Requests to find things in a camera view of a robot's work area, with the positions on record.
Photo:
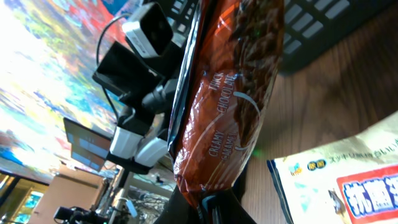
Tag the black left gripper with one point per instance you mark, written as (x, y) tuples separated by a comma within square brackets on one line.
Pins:
[(122, 73)]

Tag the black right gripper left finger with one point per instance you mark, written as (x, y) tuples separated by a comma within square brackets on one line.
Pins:
[(178, 211)]

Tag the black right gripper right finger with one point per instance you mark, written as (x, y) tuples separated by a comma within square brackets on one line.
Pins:
[(223, 207)]

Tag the brown chocolate bar wrapper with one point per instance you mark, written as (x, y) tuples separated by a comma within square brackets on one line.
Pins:
[(214, 126)]

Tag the white snack bag red label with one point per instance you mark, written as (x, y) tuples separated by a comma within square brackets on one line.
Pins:
[(353, 180)]

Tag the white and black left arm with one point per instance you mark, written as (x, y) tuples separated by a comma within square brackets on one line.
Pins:
[(142, 124)]

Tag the dark monitor screen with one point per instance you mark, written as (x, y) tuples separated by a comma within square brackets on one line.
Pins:
[(88, 146)]

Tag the grey plastic shopping basket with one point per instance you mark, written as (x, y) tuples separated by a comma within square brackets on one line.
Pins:
[(311, 31)]

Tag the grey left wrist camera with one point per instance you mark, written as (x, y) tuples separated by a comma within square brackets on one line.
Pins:
[(148, 30)]

